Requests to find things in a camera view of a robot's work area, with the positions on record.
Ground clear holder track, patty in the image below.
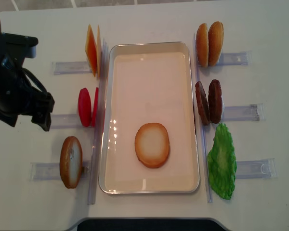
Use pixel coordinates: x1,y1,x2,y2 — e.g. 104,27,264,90
221,103,265,122

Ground red tomato slice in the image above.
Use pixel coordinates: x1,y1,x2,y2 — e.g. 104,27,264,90
92,88,99,127
78,88,92,127

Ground clear holder track, tomato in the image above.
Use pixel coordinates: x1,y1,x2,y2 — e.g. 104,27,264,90
50,114,83,129

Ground clear holder track, right bun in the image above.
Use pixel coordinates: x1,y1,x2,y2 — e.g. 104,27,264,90
216,51,252,66

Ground clear long rail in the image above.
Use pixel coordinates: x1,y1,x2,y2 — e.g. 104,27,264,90
193,32,213,203
88,40,109,205

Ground green lettuce leaf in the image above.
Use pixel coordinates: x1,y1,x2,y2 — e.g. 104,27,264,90
207,123,237,200

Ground outer brown meat patty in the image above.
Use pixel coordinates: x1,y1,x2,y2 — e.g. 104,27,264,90
208,79,223,124

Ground black pad at table edge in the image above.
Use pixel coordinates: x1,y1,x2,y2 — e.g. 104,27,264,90
77,218,225,231

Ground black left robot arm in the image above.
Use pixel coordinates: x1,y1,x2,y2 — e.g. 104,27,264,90
0,24,55,131

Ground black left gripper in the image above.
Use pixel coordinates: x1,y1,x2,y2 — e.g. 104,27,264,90
4,68,54,131

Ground inner red tomato slice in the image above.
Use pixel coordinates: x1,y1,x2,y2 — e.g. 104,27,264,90
92,88,99,127

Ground clear holder track, bun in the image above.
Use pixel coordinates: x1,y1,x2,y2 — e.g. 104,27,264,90
216,51,252,66
29,161,91,181

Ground white metal tray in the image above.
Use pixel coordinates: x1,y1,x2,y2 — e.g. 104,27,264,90
99,42,200,194

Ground inner brown meat patty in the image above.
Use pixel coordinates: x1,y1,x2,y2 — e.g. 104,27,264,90
195,81,210,126

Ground right clear long rail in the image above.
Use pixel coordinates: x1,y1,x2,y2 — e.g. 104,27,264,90
193,32,213,203

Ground brown meat patty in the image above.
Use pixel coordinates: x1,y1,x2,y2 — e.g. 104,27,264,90
195,81,210,126
208,79,223,124

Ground bun slice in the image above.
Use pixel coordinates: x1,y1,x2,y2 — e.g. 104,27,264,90
134,123,170,168
208,21,224,66
196,23,209,67
59,136,82,189

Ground outer orange cheese slice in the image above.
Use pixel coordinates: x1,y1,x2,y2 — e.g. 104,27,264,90
85,24,97,77

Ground clear holder track, left bun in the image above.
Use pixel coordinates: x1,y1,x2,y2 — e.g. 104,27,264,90
29,161,91,181

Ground outer red tomato slice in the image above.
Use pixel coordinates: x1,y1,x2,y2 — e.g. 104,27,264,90
78,88,92,127

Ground left clear long rail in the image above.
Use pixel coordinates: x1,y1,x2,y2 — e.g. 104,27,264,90
88,40,109,205

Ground clear holder track, lettuce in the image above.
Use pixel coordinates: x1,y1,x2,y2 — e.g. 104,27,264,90
236,158,278,179

